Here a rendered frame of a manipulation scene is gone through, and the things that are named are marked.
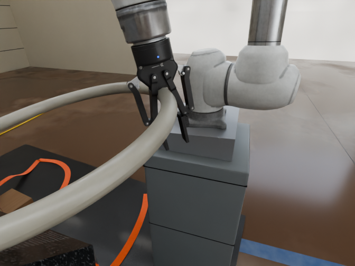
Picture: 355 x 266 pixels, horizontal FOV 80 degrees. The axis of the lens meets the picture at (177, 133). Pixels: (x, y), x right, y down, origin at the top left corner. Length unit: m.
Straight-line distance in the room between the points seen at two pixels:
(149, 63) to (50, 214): 0.28
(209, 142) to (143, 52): 0.46
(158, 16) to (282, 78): 0.45
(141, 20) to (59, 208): 0.29
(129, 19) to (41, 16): 6.46
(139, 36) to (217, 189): 0.61
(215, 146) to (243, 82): 0.24
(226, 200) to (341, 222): 1.24
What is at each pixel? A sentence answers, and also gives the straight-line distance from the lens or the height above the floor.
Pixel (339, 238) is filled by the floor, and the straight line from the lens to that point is 1.86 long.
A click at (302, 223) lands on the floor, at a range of 1.83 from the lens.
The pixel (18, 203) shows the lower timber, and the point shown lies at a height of 0.10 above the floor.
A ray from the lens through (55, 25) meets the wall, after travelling 6.58.
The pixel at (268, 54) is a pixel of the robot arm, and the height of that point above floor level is 1.17.
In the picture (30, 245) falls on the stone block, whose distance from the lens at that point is 0.75.
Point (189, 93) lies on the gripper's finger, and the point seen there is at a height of 1.12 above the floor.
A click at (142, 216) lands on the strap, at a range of 1.64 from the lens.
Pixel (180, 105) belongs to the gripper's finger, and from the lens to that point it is 0.46.
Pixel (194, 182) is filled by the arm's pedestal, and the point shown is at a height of 0.71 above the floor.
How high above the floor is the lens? 1.27
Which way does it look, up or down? 29 degrees down
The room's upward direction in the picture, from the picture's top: straight up
